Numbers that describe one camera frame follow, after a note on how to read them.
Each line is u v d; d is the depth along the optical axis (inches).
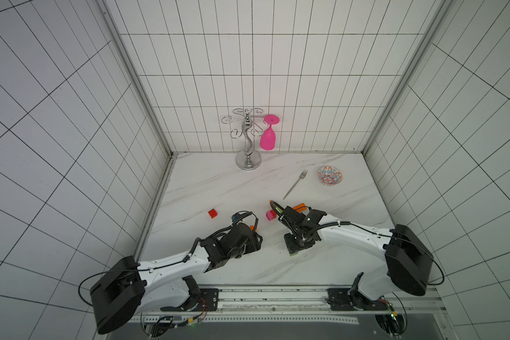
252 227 28.0
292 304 28.6
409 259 16.7
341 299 28.5
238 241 24.4
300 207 38.4
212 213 37.3
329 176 42.1
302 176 43.2
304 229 23.5
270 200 39.3
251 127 38.2
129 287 15.8
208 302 28.3
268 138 40.2
